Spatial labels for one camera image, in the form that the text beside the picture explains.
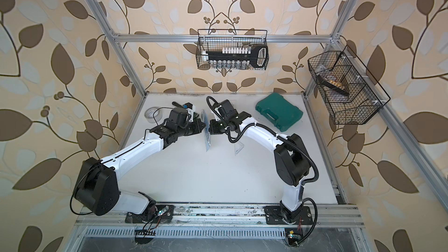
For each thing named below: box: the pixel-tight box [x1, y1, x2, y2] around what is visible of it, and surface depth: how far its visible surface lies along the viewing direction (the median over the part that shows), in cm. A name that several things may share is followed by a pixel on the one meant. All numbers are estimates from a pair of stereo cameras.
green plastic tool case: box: [255, 92, 304, 132], surface depth 110 cm
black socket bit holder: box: [202, 44, 269, 69], surface depth 86 cm
